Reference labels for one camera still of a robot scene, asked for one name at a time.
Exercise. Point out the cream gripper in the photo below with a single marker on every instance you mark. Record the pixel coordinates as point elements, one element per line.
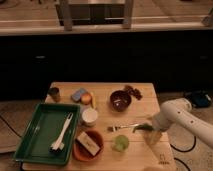
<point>152,137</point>

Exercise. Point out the dark purple bowl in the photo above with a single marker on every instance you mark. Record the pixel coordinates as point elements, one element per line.
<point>120,100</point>

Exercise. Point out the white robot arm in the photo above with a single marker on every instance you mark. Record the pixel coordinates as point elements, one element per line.
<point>178,111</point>

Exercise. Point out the green plastic cup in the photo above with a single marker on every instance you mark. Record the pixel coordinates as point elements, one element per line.
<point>120,143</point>

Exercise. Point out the white paper cup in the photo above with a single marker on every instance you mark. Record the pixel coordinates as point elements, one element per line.
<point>89,117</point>

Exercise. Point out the silver fork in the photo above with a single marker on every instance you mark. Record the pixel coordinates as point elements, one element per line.
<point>116,128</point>

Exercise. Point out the brown dried fruit pile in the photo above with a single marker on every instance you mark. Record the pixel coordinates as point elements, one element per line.
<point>133,91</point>

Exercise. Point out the wooden block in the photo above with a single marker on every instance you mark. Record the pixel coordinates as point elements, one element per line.
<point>88,143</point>

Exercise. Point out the yellow banana toy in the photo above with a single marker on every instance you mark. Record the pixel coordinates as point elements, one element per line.
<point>93,101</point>

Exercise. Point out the orange clay bowl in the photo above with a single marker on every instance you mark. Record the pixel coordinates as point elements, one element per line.
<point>81,154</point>

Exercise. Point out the orange fruit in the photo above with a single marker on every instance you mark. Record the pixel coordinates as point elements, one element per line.
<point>86,98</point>

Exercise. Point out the white brush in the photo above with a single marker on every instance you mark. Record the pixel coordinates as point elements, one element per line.
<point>58,143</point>

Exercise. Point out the dark small can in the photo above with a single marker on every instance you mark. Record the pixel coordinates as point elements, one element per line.
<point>54,93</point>

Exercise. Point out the green plastic tray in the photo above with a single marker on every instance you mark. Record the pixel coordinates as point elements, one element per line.
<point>43,129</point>

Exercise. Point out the wooden stool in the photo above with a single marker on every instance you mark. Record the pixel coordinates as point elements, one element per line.
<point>94,12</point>

